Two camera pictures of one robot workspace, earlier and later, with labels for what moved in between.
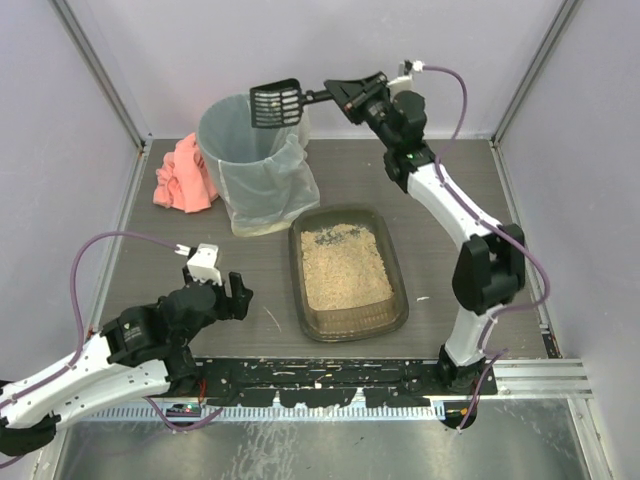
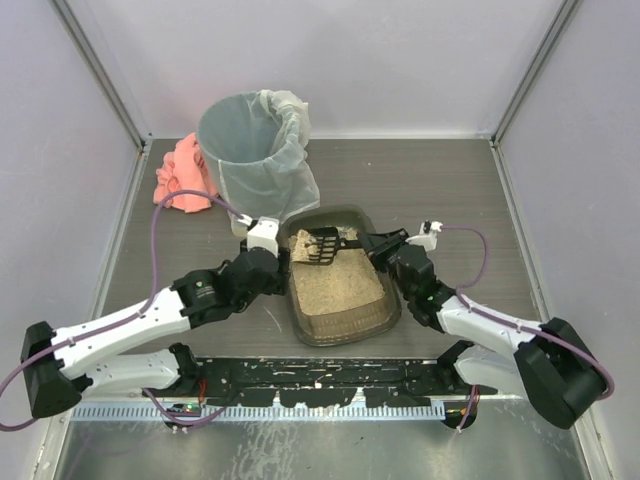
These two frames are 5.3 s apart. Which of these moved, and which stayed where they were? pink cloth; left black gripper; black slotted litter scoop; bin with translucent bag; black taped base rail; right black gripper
Moved: black slotted litter scoop; left black gripper; right black gripper
Stayed: bin with translucent bag; pink cloth; black taped base rail
